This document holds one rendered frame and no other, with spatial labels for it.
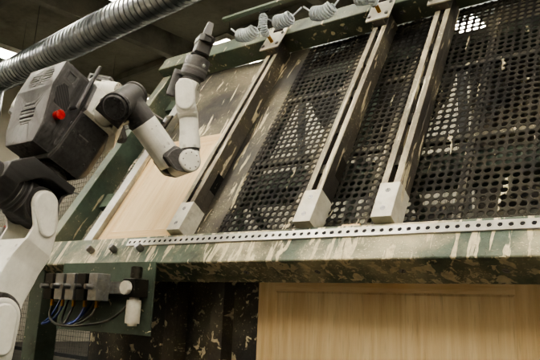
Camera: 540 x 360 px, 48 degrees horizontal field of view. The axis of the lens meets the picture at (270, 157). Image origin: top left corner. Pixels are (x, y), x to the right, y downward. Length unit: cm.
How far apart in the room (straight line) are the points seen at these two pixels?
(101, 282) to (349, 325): 83
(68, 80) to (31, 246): 53
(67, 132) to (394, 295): 111
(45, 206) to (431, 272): 114
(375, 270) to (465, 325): 29
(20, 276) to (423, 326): 117
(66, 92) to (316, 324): 108
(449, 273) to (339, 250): 30
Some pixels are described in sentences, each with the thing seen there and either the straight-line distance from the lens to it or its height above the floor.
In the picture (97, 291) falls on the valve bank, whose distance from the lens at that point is 213.
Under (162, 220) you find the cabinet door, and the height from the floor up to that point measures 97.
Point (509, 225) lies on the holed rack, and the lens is 152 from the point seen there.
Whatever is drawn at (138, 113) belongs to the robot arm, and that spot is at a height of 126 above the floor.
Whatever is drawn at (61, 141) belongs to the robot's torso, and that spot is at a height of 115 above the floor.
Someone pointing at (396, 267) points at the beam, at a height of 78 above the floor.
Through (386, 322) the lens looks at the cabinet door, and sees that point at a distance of 185.
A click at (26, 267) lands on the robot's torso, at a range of 196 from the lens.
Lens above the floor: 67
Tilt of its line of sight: 14 degrees up
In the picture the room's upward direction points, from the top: 2 degrees clockwise
